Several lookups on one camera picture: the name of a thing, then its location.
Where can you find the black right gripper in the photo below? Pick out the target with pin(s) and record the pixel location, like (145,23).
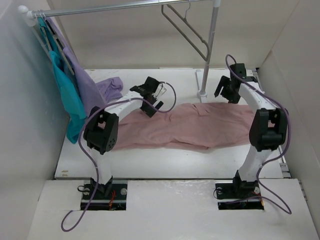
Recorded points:
(233,98)

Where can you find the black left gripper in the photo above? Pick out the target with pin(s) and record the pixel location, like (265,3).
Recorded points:
(149,110)

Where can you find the pink trousers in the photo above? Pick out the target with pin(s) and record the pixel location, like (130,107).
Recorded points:
(191,126)

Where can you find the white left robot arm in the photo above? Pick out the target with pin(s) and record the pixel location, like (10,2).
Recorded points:
(101,132)

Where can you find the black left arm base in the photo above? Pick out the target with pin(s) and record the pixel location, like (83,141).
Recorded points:
(115,198)

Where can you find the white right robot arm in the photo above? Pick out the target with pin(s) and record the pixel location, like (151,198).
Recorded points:
(267,132)

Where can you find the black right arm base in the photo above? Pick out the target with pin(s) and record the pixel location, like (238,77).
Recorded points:
(232,197)

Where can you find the grey empty clothes hanger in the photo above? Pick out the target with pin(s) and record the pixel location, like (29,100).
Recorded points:
(188,25)

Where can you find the grey hanger with purple garment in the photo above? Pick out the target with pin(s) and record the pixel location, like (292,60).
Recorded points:
(60,45)

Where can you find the grey hanger with teal garment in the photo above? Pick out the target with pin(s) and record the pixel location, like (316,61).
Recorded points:
(47,36)

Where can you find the grey vertical rack pole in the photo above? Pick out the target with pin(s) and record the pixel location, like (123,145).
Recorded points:
(214,15)

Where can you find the purple hanging garment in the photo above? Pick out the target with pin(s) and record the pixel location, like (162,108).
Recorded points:
(92,94)

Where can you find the teal hanging garment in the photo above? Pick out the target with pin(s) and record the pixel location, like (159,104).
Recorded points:
(69,96)

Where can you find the white rack corner joint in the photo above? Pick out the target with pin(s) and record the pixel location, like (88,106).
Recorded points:
(27,15)

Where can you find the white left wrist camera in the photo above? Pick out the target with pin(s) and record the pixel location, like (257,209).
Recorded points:
(161,90)

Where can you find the silver horizontal rack rail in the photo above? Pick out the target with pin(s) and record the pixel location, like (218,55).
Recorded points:
(113,7)

